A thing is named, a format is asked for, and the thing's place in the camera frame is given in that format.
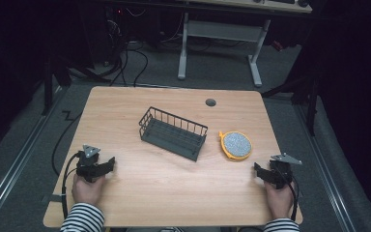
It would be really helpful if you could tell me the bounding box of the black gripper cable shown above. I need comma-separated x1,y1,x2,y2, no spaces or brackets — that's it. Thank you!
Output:
61,152,81,220
281,172,300,222

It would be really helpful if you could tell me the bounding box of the dark metal stand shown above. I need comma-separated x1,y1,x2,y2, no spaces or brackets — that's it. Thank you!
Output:
261,75,320,136
41,54,72,116

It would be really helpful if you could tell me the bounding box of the thin black floor cable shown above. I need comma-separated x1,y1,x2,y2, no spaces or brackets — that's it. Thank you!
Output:
51,110,82,177

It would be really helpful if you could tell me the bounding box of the white-legged desk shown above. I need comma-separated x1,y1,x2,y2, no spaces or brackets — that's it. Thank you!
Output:
176,0,314,88

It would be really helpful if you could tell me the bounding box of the person's left hand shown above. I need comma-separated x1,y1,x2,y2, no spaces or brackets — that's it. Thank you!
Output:
71,173,106,205

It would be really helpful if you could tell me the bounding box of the person's right hand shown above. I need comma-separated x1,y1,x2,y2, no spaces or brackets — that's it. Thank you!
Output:
264,181,295,221

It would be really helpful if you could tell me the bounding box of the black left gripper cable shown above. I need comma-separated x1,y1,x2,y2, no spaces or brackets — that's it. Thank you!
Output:
61,152,81,220

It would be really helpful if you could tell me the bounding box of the black wire basket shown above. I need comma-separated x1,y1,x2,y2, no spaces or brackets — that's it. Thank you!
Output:
137,106,209,162

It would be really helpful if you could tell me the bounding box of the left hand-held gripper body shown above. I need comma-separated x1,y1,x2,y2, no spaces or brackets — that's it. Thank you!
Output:
75,144,102,184

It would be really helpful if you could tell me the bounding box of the black floor cable bundle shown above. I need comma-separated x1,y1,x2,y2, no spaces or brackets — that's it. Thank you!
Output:
104,8,150,88

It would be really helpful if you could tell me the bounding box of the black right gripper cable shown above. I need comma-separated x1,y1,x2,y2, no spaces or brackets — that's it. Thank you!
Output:
281,172,300,222

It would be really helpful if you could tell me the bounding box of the metal floor rail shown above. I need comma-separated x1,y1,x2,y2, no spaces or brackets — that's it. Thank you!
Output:
0,86,66,223
294,104,357,232

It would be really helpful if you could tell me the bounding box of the round yellow scrubbing sponge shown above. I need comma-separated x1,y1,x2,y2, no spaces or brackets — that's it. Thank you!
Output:
218,130,253,161

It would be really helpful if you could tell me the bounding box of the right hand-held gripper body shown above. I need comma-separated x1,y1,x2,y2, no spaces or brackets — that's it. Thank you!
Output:
269,153,303,190

